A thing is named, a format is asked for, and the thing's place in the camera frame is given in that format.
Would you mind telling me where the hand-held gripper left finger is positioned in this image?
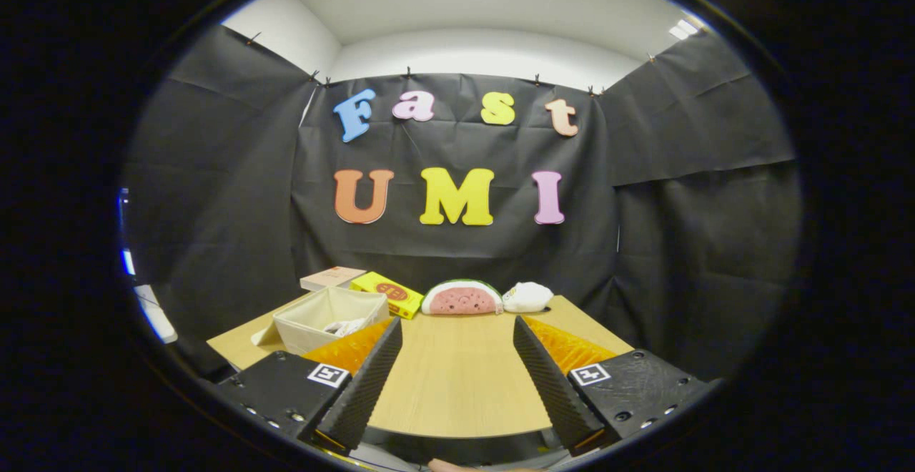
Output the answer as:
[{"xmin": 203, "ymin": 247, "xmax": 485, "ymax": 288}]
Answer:
[{"xmin": 214, "ymin": 317, "xmax": 403, "ymax": 456}]

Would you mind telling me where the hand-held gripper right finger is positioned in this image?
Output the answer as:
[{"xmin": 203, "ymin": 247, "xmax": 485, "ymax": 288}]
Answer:
[{"xmin": 513, "ymin": 315, "xmax": 719, "ymax": 458}]

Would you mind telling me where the beige translucent storage box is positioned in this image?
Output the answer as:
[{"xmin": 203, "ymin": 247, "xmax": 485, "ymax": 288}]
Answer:
[{"xmin": 250, "ymin": 286, "xmax": 391, "ymax": 356}]

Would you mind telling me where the white plush toy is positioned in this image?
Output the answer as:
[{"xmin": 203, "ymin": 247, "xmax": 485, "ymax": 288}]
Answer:
[{"xmin": 502, "ymin": 282, "xmax": 555, "ymax": 314}]

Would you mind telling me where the yellow book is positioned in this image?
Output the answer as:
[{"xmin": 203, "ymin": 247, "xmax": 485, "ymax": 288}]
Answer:
[{"xmin": 349, "ymin": 272, "xmax": 425, "ymax": 320}]

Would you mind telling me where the beige book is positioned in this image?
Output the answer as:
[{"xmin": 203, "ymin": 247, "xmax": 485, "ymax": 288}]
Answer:
[{"xmin": 300, "ymin": 266, "xmax": 367, "ymax": 292}]

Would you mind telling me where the watermelon slice plush toy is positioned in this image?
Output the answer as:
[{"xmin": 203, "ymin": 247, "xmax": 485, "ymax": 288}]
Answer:
[{"xmin": 420, "ymin": 279, "xmax": 504, "ymax": 316}]

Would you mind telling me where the black backdrop cloth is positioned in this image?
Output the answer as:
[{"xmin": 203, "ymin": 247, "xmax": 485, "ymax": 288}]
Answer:
[{"xmin": 122, "ymin": 25, "xmax": 805, "ymax": 387}]

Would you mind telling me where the white flat side table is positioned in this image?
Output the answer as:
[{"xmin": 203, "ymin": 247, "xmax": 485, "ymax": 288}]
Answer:
[{"xmin": 134, "ymin": 285, "xmax": 178, "ymax": 345}]

